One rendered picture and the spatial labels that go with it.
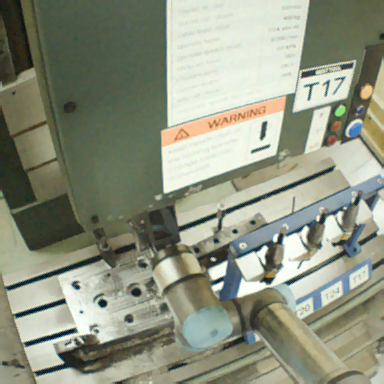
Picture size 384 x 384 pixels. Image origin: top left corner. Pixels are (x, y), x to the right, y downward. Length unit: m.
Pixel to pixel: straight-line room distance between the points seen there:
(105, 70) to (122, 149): 0.11
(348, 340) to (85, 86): 1.29
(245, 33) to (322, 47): 0.12
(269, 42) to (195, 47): 0.09
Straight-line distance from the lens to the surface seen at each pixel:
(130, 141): 0.49
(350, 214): 1.07
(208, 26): 0.43
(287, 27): 0.48
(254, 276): 0.99
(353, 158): 1.82
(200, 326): 0.70
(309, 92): 0.58
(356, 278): 1.38
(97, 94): 0.43
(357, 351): 1.54
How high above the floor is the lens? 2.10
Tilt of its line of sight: 53 degrees down
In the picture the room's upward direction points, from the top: 1 degrees clockwise
